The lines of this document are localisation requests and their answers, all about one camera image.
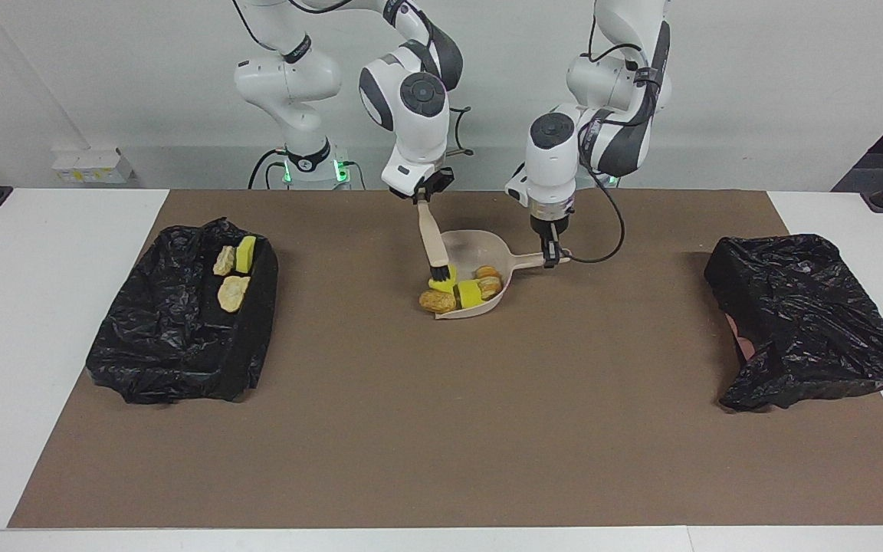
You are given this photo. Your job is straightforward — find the beige brush black bristles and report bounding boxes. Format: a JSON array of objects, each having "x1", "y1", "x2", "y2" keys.
[{"x1": 416, "y1": 198, "x2": 458, "y2": 281}]

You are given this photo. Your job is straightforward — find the beige plastic dustpan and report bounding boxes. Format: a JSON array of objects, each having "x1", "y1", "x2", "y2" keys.
[{"x1": 430, "y1": 230, "x2": 571, "y2": 320}]

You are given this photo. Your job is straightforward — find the pale bread chunk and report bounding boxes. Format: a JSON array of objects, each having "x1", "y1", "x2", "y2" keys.
[{"x1": 475, "y1": 265, "x2": 504, "y2": 301}]

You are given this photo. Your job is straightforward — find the brown oval croquette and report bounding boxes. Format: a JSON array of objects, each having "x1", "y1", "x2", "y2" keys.
[{"x1": 419, "y1": 290, "x2": 458, "y2": 315}]

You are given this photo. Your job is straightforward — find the pink plastic bin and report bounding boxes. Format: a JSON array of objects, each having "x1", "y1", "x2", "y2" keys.
[{"x1": 727, "y1": 313, "x2": 758, "y2": 363}]

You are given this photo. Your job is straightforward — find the black bag with pink bin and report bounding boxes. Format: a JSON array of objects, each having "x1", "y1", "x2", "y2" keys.
[{"x1": 704, "y1": 233, "x2": 883, "y2": 412}]

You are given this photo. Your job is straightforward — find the black trash bag bin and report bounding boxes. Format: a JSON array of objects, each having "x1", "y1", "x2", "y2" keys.
[{"x1": 85, "y1": 217, "x2": 280, "y2": 406}]

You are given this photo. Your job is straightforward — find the brown table mat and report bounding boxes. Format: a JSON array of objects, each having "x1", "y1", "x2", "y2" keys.
[{"x1": 7, "y1": 189, "x2": 883, "y2": 530}]

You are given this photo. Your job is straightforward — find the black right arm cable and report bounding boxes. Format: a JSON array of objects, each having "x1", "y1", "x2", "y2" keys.
[{"x1": 235, "y1": 0, "x2": 478, "y2": 159}]

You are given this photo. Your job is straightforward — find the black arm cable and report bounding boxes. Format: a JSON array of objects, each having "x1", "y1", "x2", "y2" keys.
[
  {"x1": 235, "y1": 0, "x2": 478, "y2": 159},
  {"x1": 564, "y1": 38, "x2": 628, "y2": 265}
]

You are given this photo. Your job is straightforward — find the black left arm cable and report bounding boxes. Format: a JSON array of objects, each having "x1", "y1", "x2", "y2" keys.
[{"x1": 564, "y1": 38, "x2": 628, "y2": 265}]

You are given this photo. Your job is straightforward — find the black base power cable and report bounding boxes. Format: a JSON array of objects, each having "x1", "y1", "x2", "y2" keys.
[{"x1": 248, "y1": 148, "x2": 289, "y2": 190}]

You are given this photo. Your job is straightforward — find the white wall power strip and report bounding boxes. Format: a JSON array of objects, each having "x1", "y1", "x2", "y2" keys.
[{"x1": 51, "y1": 147, "x2": 137, "y2": 185}]

